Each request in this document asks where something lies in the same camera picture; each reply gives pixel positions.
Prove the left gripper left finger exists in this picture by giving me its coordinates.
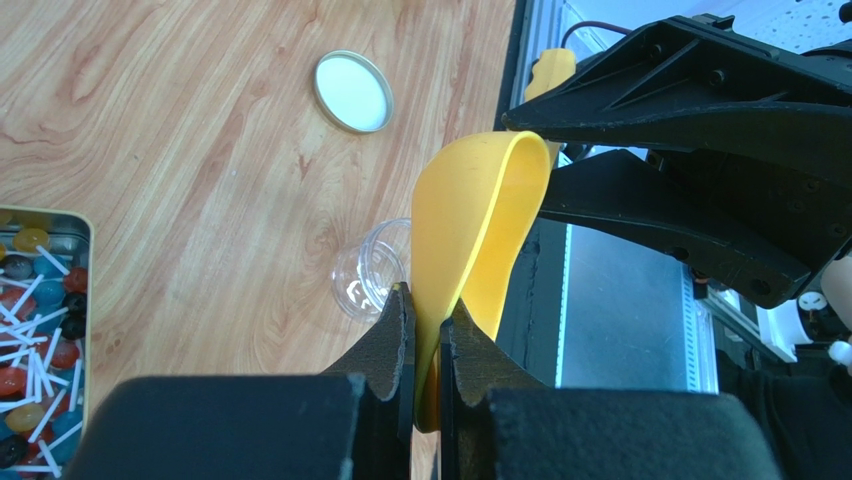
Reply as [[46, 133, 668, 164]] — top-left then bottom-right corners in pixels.
[[322, 282, 417, 466]]

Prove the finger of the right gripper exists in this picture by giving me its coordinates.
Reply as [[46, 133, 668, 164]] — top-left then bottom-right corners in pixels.
[[538, 149, 812, 309], [502, 16, 851, 185]]

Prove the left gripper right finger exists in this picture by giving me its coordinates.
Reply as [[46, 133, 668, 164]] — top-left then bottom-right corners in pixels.
[[437, 300, 545, 479]]

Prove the yellow plastic scoop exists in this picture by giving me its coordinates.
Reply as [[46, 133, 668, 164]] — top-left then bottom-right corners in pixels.
[[409, 46, 579, 434]]

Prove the gold tin of lollipops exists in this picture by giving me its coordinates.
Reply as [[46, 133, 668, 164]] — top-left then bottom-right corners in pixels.
[[1, 205, 93, 479]]

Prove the clear glass jar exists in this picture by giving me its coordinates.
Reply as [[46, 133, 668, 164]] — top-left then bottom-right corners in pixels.
[[330, 218, 411, 323]]

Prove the white jar lid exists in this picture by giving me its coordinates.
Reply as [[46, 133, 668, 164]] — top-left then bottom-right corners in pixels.
[[313, 50, 395, 134]]

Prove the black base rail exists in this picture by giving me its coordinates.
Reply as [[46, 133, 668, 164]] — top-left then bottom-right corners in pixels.
[[494, 0, 567, 387]]

